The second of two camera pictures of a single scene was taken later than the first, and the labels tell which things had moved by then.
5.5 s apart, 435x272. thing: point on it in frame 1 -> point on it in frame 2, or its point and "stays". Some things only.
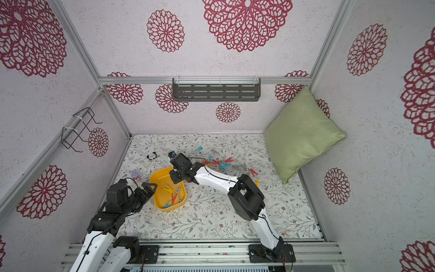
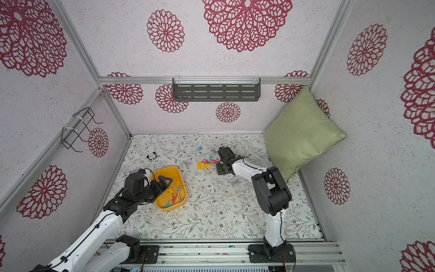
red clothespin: (208, 164) stays
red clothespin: (174, 197) stays
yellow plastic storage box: (168, 195) stays
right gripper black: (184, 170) -> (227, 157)
